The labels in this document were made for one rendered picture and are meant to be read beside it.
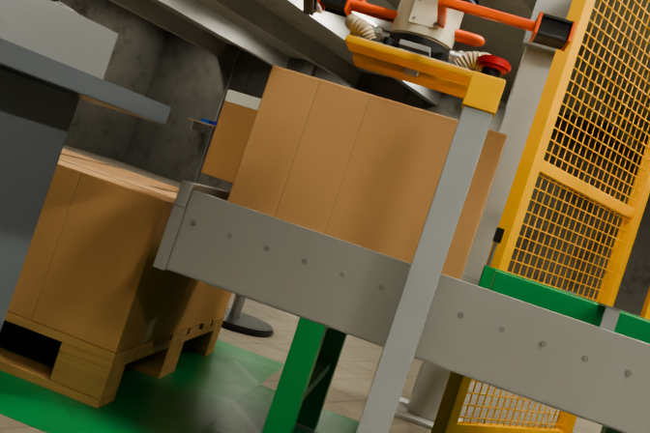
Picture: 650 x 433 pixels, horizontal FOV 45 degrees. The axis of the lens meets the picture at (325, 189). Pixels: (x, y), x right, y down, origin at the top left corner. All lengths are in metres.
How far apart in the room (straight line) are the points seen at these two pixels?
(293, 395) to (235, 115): 2.02
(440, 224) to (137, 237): 0.82
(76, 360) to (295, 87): 0.87
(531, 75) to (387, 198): 1.34
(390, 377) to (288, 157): 0.64
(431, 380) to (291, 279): 1.39
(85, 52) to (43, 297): 0.75
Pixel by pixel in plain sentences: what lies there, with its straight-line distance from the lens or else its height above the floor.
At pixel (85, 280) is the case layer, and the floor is 0.29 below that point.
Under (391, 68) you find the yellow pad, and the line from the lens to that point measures 2.16.
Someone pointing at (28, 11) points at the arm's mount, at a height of 0.82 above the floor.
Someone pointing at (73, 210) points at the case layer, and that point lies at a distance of 2.09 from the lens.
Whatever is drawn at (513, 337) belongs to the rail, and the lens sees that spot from 1.74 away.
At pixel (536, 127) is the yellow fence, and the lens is 2.52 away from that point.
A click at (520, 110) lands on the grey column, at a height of 1.23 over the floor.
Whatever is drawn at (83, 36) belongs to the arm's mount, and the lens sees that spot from 1.61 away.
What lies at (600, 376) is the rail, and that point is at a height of 0.50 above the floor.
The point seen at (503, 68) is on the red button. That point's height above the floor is 1.02.
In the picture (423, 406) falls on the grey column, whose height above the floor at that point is 0.06.
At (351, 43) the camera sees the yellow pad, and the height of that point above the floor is 1.06.
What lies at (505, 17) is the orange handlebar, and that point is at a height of 1.19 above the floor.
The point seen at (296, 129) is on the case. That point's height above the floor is 0.81.
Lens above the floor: 0.66
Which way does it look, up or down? 1 degrees up
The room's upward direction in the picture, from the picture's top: 18 degrees clockwise
